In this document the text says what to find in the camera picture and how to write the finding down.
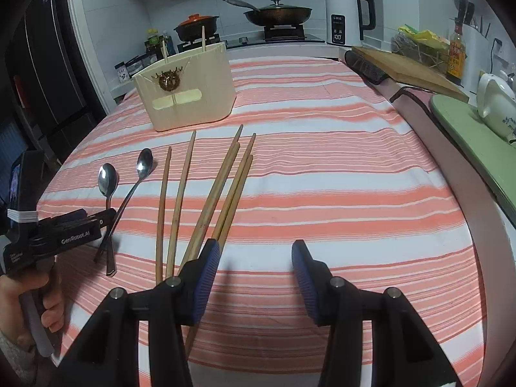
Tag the person's left forearm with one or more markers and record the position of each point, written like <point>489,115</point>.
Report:
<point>12,365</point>

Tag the green label bottle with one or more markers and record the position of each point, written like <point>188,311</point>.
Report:
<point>153,42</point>

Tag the cream utensil holder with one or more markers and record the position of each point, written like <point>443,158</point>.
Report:
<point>209,100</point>

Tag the wooden chopstick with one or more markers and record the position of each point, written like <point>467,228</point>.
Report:
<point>212,193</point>
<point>237,177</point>
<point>164,53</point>
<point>234,209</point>
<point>181,201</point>
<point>219,193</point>
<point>204,38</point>
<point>163,209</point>

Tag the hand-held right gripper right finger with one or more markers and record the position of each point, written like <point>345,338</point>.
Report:
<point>304,282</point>

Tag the yellow green snack bag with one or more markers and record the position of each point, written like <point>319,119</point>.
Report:
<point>407,50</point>

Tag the black clay pot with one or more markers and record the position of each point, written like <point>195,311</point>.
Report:
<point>193,32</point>

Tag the wooden cutting board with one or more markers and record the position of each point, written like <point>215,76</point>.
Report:
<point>403,68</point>

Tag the yellow noodle packet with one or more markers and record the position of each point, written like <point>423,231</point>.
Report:
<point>427,36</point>

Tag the orange white striped tablecloth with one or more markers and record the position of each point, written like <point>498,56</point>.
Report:
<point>322,193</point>

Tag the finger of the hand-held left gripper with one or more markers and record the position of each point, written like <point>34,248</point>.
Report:
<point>105,217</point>
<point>74,213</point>

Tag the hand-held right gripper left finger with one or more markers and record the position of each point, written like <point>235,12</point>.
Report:
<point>207,274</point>

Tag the black flat appliance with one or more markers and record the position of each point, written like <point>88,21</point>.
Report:
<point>367,68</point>

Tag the long metal spoon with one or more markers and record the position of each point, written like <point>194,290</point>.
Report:
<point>144,165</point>

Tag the glass wok lid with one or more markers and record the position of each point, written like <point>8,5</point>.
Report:
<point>278,7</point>

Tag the short metal spoon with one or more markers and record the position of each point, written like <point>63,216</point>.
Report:
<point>107,179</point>

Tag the white teapot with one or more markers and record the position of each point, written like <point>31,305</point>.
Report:
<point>496,100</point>

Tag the wall socket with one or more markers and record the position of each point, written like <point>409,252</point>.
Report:
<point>498,42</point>

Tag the white knife block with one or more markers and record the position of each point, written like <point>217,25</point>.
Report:
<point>479,48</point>

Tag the pale green tray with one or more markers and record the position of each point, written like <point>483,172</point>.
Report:
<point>467,137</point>

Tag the blue bottle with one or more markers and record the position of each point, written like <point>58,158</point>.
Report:
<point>169,44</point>

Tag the white electric kettle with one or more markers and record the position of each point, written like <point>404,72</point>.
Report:
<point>342,12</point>

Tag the black gas stove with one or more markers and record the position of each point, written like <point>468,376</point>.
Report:
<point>310,37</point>

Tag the black wok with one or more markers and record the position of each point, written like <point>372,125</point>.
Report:
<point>278,18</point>

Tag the orange pot lid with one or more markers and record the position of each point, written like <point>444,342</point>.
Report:
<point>195,20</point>

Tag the person's left hand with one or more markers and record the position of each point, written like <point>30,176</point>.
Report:
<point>53,314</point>

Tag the soy sauce bottle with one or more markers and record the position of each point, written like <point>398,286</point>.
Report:
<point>455,60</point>

